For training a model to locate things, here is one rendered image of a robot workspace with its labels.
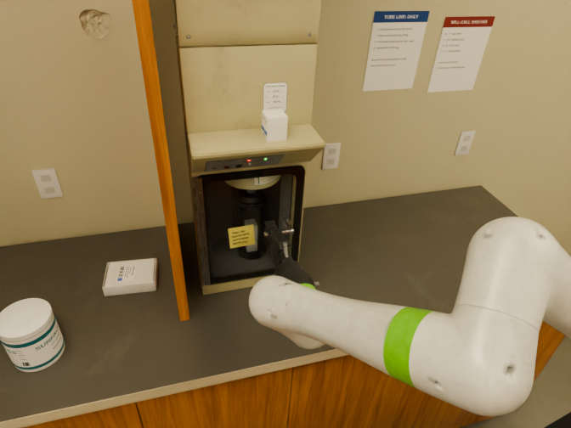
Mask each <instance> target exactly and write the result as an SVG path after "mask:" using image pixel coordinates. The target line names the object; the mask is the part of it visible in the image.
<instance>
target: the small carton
mask: <svg viewBox="0 0 571 428"><path fill-rule="evenodd" d="M287 123H288V116H287V115H286V113H285V112H284V111H283V110H282V109H278V110H262V135H263V136H264V138H265V139H266V141H267V142H273V141H281V140H287Z"/></svg>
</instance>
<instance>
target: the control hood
mask: <svg viewBox="0 0 571 428"><path fill-rule="evenodd" d="M188 143H189V160H190V169H191V172H193V173H197V172H205V168H206V162H207V161H224V160H233V159H243V158H252V157H261V156H270V155H284V156H283V158H282V159H281V160H280V162H279V163H278V165H281V164H290V163H298V162H307V161H311V160H312V159H313V158H314V157H315V156H316V155H317V154H318V153H319V152H320V151H321V150H322V149H323V148H324V147H325V142H324V141H323V139H322V138H321V137H320V136H319V134H318V133H317V132H316V131H315V130H314V128H313V127H312V126H311V125H310V124H307V125H296V126H287V140H281V141H273V142H267V141H266V139H265V138H264V136H263V135H262V128H253V129H241V130H230V131H219V132H198V133H189V135H188Z"/></svg>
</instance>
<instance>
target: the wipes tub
mask: <svg viewBox="0 0 571 428"><path fill-rule="evenodd" d="M0 341H1V342H2V344H3V346H4V348H5V350H6V352H7V354H8V355H9V357H10V359H11V361H12V362H13V364H14V366H15V367H16V368H17V369H18V370H20V371H23V372H36V371H39V370H42V369H45V368H47V367H49V366H50V365H52V364H53V363H55V362H56V361H57V360H58V359H59V358H60V356H61V355H62V353H63V351H64V350H65V341H64V338H63V335H62V334H61V331H60V328H59V325H58V323H57V320H56V318H55V316H54V312H53V310H52V308H51V306H50V304H49V303H48V302H47V301H45V300H43V299H40V298H28V299H24V300H21V301H17V302H15V303H13V304H11V305H9V306H8V307H6V308H5V309H3V310H2V311H1V312H0Z"/></svg>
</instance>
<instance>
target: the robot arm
mask: <svg viewBox="0 0 571 428"><path fill-rule="evenodd" d="M264 224H265V227H266V228H264V231H265V232H266V231H268V234H269V238H268V240H269V249H272V251H271V254H272V257H273V259H274V264H275V266H276V269H275V272H274V275H273V276H268V277H265V278H263V279H260V280H259V281H258V282H257V283H256V284H255V285H254V286H253V288H252V290H251V293H250V295H249V308H250V311H251V314H252V316H253V317H254V318H255V319H256V320H257V321H258V322H259V323H260V324H261V325H263V326H266V327H268V328H270V329H273V330H276V331H278V332H280V333H281V334H282V335H284V336H286V337H287V338H289V339H290V340H291V341H293V342H294V343H295V344H296V345H298V346H299V347H301V348H305V349H316V348H319V347H321V346H323V345H324V344H326V345H329V346H332V347H335V348H336V349H338V350H340V351H342V352H345V353H347V354H349V355H351V356H353V357H355V358H357V359H359V360H360V361H362V362H364V363H367V364H369V365H370V366H372V367H373V368H375V369H378V370H380V371H381V372H383V373H385V374H387V375H390V376H392V377H393V378H395V379H397V380H400V381H402V382H404V383H405V384H407V385H409V386H412V387H414V388H416V389H418V390H420V391H423V392H425V393H427V394H429V395H431V396H433V397H436V398H438V399H440V400H443V401H445V402H447V403H450V404H452V405H455V406H456V407H458V408H462V409H465V410H466V411H468V412H471V413H473V414H478V415H482V416H501V415H504V414H509V413H510V412H512V411H514V410H516V409H517V408H519V407H520V406H521V405H522V404H523V403H524V402H525V401H526V399H527V398H528V396H529V393H530V392H531V390H532V386H533V383H534V369H535V361H536V353H537V346H538V338H539V332H540V326H541V324H542V321H543V322H545V323H547V324H549V325H550V326H551V327H553V328H554V329H557V330H558V331H560V332H561V333H563V334H564V335H566V336H567V337H568V338H569V339H571V256H570V255H569V254H568V253H567V252H566V251H565V250H564V249H563V248H562V247H561V246H560V244H559V243H558V241H557V240H556V239H555V237H554V236H553V235H552V234H551V233H550V232H549V231H548V230H547V229H546V228H544V227H543V226H542V225H540V224H538V223H537V222H534V221H532V220H529V219H527V218H522V217H502V218H498V219H495V220H493V221H491V222H488V223H486V224H485V225H483V226H482V227H481V228H480V229H479V230H478V231H477V232H476V233H475V234H474V235H473V236H472V239H471V241H470V243H469V245H468V248H467V252H466V261H465V266H464V270H463V274H462V278H461V284H460V288H459V291H458V295H457V297H456V301H455V306H454V308H453V311H452V313H441V312H435V311H431V310H426V309H420V308H415V307H404V306H398V305H392V304H384V303H377V302H370V301H360V300H355V299H350V298H346V297H342V296H335V295H332V294H328V293H325V292H322V291H319V290H316V289H315V286H316V285H319V282H314V281H313V279H312V277H310V276H309V274H308V272H306V271H305V270H303V269H302V265H301V264H300V263H299V262H296V261H294V260H293V258H292V256H291V254H290V252H289V250H288V249H287V248H289V247H290V246H291V244H290V242H288V241H287V239H286V237H285V235H284V234H283V233H282V231H281V229H280V228H279V229H277V226H276V224H275V222H274V220H273V221H267V222H264Z"/></svg>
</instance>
